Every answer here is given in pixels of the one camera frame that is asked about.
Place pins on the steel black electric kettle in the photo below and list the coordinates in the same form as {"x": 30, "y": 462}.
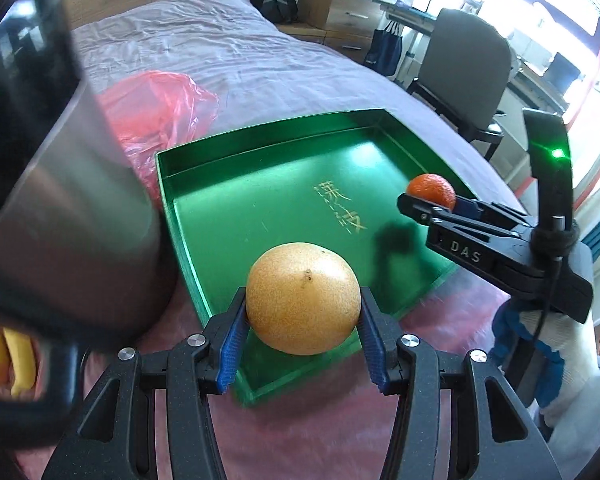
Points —
{"x": 85, "y": 263}

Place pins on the grey office chair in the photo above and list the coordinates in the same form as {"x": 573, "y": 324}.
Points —
{"x": 464, "y": 74}

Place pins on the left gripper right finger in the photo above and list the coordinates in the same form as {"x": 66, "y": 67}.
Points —
{"x": 492, "y": 434}

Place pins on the pink plastic sheet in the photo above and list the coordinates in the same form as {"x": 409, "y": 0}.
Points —
{"x": 153, "y": 111}

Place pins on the green tray box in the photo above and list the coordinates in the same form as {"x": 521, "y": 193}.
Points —
{"x": 329, "y": 179}

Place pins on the round yellow pear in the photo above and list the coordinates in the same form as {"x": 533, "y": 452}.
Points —
{"x": 302, "y": 299}

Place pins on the dark blue tote bag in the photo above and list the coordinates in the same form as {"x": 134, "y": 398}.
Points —
{"x": 385, "y": 50}

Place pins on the large front orange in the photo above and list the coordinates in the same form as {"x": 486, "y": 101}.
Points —
{"x": 434, "y": 189}

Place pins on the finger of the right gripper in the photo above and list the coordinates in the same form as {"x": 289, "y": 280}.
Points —
{"x": 495, "y": 214}
{"x": 425, "y": 212}

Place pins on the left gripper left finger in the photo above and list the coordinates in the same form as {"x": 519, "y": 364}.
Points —
{"x": 114, "y": 434}

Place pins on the white blue gloved hand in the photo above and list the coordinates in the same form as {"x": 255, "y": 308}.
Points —
{"x": 568, "y": 392}

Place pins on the wooden drawer cabinet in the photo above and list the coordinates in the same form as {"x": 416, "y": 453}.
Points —
{"x": 346, "y": 26}

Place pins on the grey purple bedspread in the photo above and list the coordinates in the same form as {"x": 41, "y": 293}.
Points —
{"x": 260, "y": 74}

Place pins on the white desk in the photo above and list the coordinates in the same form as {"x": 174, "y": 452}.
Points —
{"x": 532, "y": 89}

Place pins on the yellow banana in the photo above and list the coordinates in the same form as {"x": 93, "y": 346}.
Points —
{"x": 21, "y": 353}

